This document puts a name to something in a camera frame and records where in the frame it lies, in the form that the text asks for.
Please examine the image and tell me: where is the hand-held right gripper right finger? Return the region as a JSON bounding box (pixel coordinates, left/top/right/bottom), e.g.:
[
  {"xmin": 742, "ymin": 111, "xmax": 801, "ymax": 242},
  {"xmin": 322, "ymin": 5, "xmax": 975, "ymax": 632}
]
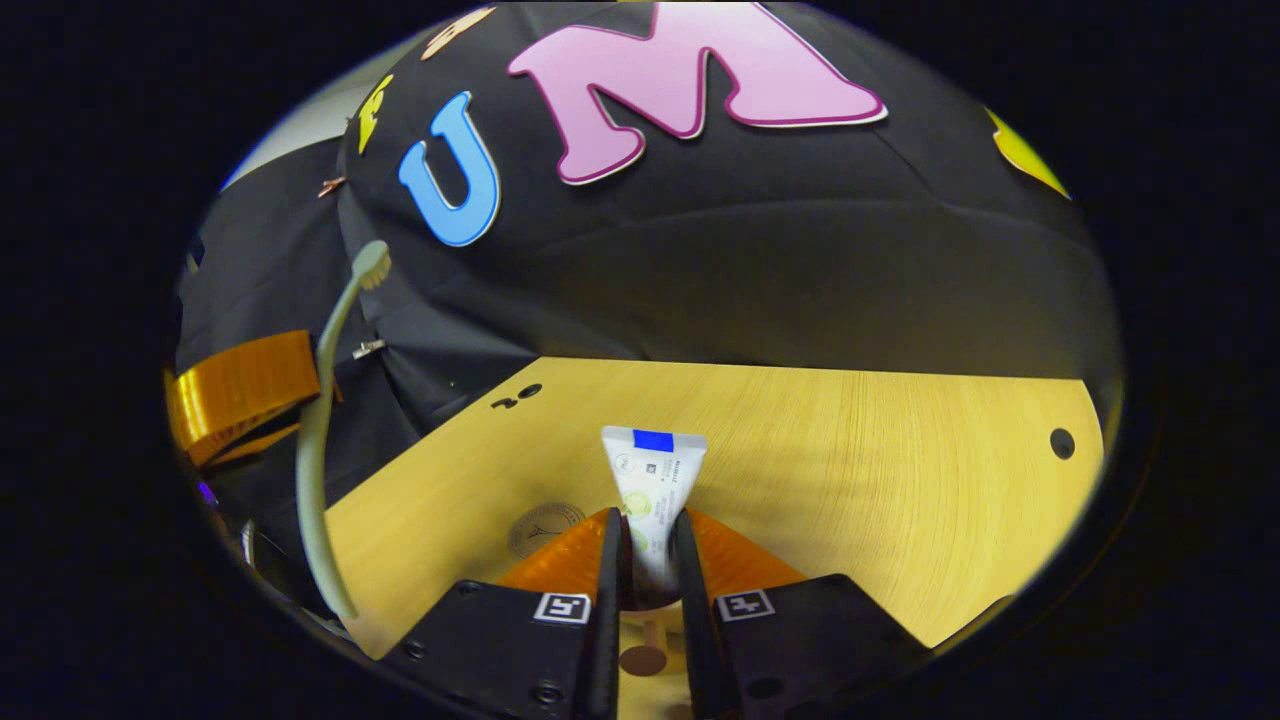
[{"xmin": 672, "ymin": 508, "xmax": 931, "ymax": 720}]

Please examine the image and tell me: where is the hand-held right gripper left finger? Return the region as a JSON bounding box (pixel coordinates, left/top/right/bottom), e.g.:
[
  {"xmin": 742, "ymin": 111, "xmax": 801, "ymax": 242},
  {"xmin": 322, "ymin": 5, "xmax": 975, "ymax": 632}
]
[{"xmin": 383, "ymin": 506, "xmax": 625, "ymax": 720}]

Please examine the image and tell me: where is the beige cup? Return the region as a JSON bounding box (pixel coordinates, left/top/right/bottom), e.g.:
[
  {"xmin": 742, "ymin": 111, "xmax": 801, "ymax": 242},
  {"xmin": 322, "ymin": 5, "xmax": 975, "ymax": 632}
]
[{"xmin": 618, "ymin": 575, "xmax": 689, "ymax": 681}]

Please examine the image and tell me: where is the pale green toothbrush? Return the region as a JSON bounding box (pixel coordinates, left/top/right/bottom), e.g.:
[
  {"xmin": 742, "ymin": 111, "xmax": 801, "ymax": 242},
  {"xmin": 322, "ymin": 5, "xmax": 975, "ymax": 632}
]
[{"xmin": 296, "ymin": 240, "xmax": 393, "ymax": 621}]

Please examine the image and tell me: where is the white toothpaste tube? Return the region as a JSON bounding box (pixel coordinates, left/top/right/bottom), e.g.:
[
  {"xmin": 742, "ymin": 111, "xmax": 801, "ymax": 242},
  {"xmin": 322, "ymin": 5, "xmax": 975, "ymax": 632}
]
[{"xmin": 601, "ymin": 425, "xmax": 709, "ymax": 591}]

